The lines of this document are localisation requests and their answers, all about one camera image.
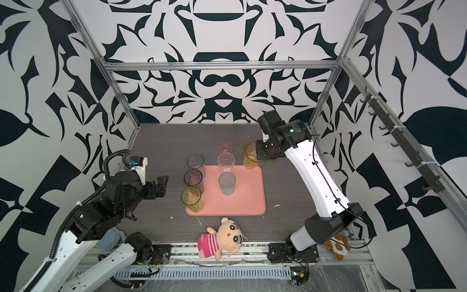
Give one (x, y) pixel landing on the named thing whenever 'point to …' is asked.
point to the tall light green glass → (191, 198)
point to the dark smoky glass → (194, 177)
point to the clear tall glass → (226, 162)
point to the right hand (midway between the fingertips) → (263, 152)
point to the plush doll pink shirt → (229, 236)
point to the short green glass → (269, 161)
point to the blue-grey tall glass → (197, 162)
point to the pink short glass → (224, 146)
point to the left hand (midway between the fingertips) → (155, 174)
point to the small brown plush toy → (339, 245)
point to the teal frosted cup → (227, 182)
